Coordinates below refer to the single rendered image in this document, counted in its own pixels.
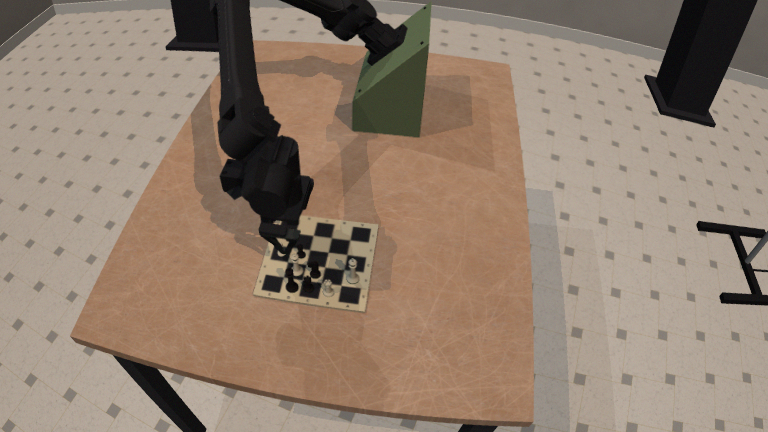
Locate chessboard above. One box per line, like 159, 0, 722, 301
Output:
253, 215, 379, 313

